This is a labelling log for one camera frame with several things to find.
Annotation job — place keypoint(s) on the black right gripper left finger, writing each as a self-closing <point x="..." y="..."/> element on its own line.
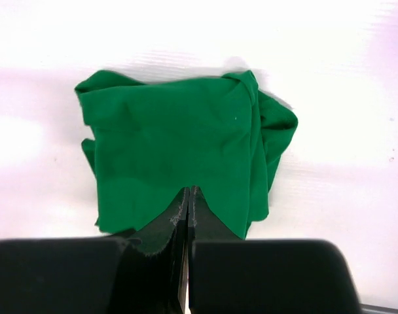
<point x="133" y="271"/>

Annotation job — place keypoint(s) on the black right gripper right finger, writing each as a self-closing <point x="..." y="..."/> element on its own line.
<point x="232" y="275"/>

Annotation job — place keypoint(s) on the green t shirt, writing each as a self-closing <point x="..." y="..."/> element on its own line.
<point x="150" y="140"/>

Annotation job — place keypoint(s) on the aluminium table edge rail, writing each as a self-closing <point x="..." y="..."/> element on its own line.
<point x="374" y="309"/>

